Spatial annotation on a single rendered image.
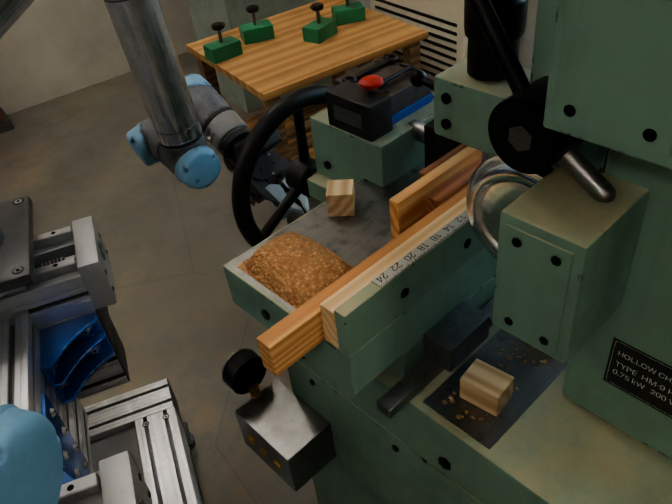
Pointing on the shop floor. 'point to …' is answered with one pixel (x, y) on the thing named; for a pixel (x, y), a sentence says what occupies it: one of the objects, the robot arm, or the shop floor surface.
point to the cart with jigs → (301, 54)
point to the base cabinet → (369, 455)
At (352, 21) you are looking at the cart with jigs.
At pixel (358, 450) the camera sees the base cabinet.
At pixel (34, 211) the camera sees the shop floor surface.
